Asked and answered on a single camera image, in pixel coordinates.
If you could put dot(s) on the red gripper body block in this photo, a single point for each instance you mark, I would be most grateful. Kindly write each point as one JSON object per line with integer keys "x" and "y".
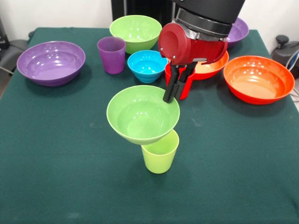
{"x": 198, "y": 50}

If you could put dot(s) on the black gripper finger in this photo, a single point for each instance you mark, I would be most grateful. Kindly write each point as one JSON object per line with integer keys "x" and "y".
{"x": 171, "y": 89}
{"x": 187, "y": 73}

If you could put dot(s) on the small green plastic bowl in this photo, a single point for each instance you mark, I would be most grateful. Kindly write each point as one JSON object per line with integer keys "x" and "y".
{"x": 140, "y": 116}

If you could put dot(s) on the green plastic cup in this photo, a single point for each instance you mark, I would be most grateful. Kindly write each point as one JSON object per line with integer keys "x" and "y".
{"x": 158, "y": 158}

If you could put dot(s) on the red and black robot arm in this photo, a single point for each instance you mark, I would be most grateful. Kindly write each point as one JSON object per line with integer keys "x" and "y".
{"x": 210, "y": 11}

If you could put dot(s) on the red plastic cup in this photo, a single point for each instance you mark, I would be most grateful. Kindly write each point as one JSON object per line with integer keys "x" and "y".
{"x": 185, "y": 89}

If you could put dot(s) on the large orange plastic bowl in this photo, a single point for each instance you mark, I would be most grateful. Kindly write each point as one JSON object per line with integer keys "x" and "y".
{"x": 210, "y": 70}
{"x": 257, "y": 81}

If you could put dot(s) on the small blue plastic bowl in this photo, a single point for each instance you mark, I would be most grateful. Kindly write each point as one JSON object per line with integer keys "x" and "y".
{"x": 147, "y": 67}

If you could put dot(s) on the large purple plastic bowl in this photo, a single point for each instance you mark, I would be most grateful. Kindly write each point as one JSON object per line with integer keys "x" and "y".
{"x": 51, "y": 70}
{"x": 239, "y": 32}

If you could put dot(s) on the large green plastic bowl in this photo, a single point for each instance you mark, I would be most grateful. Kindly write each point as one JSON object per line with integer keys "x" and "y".
{"x": 135, "y": 30}

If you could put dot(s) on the purple plastic cup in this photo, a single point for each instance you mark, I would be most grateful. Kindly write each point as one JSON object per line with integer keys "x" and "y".
{"x": 109, "y": 58}

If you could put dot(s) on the dark green table cloth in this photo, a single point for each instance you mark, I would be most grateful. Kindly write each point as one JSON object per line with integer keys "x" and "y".
{"x": 149, "y": 198}

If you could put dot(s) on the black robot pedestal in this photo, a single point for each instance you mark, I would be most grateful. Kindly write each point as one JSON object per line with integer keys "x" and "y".
{"x": 140, "y": 7}

